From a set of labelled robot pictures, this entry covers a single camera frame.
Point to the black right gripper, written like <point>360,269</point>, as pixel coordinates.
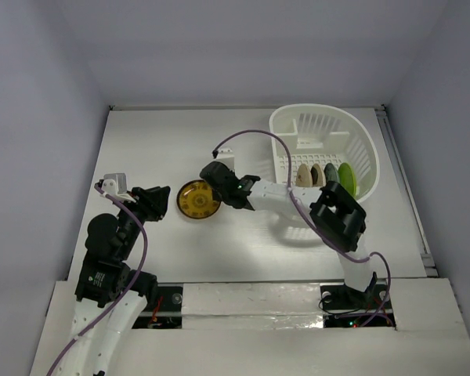
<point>218,182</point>

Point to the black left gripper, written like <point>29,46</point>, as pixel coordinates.
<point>153,200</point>

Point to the yellow patterned plate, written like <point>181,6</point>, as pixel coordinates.
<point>195,200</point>

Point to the beige floral plate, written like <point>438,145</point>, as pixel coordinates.
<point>304,176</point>

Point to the cream plate with dark mark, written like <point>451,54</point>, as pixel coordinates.
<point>318,176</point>

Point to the blue patterned plate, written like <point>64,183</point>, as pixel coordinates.
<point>331,173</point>

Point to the green plate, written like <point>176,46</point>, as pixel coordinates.
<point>347,178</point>

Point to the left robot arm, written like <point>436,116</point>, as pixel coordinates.
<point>109,294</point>

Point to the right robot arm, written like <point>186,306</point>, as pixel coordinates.
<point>335,216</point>

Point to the white plastic dish rack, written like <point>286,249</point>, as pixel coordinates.
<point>322,134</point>

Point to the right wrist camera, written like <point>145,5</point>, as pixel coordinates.
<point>225,155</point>

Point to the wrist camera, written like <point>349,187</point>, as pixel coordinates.
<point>225,155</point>
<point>114,183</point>

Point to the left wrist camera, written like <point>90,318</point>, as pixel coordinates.
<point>114,183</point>

